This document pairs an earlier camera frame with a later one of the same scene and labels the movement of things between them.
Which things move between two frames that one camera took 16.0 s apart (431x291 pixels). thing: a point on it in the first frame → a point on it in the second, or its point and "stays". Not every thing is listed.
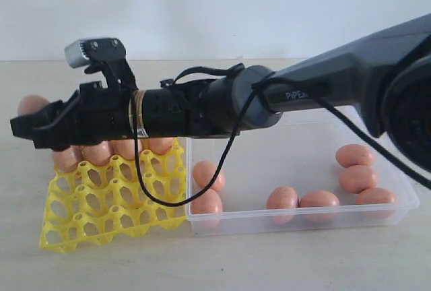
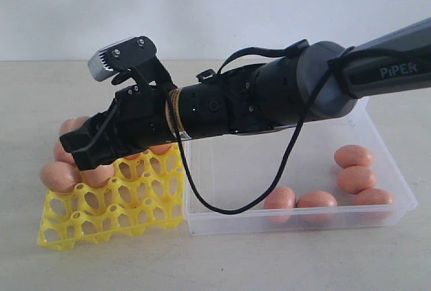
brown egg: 375,195 stays
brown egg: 31,103 → 58,176
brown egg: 161,145 stays
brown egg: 204,172 → 99,176
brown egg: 66,159 stays
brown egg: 282,203 stays
